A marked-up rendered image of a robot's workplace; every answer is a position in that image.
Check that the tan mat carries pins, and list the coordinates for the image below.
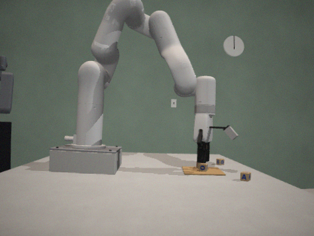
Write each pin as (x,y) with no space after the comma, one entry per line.
(212,171)

